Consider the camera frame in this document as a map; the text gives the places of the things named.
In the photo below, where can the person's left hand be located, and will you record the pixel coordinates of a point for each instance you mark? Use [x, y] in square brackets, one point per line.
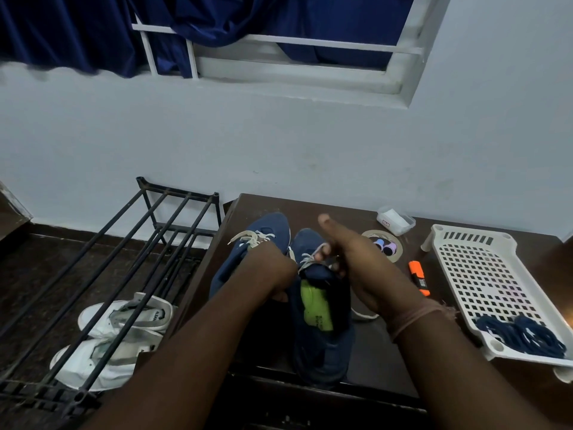
[268, 268]

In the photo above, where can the brown wooden furniture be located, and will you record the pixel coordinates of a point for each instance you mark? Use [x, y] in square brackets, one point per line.
[11, 214]

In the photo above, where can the white window grille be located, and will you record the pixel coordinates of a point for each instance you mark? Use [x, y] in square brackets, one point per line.
[313, 42]

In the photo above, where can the black metal shoe rack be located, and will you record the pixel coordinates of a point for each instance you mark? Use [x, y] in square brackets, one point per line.
[147, 246]

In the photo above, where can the blue sneaker with green insole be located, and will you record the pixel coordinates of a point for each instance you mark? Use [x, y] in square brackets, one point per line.
[322, 344]

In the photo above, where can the pink thread wristband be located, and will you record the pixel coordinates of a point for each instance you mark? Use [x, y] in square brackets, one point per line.
[414, 315]

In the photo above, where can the dark blue shoelaces bundle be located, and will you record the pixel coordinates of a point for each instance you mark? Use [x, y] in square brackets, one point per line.
[521, 335]

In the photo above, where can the person's right hand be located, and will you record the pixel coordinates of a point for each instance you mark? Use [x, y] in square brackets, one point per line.
[371, 273]

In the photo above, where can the person's left forearm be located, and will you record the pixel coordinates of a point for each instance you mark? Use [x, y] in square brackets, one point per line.
[192, 353]

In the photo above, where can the orange highlighter marker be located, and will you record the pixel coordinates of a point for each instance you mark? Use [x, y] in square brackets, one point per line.
[419, 277]

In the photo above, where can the round brown tape roll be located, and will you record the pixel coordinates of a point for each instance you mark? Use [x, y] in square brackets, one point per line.
[384, 244]

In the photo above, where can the white window frame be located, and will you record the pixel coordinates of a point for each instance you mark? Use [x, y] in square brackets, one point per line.
[403, 80]

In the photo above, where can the white shoelace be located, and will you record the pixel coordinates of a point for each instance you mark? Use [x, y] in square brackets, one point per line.
[250, 238]
[309, 259]

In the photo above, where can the small white plastic box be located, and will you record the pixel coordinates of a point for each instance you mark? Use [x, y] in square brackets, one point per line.
[395, 220]

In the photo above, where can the green insole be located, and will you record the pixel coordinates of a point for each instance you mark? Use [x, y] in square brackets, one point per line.
[315, 304]

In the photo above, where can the white perforated plastic tray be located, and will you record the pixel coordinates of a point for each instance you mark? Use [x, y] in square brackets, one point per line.
[488, 282]

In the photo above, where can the dark blue curtain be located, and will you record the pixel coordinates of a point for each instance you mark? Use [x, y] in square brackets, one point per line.
[67, 26]

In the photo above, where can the person's right forearm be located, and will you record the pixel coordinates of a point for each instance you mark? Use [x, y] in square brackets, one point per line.
[456, 380]

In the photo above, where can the person's right thumb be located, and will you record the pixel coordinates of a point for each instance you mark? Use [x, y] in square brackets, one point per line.
[333, 228]

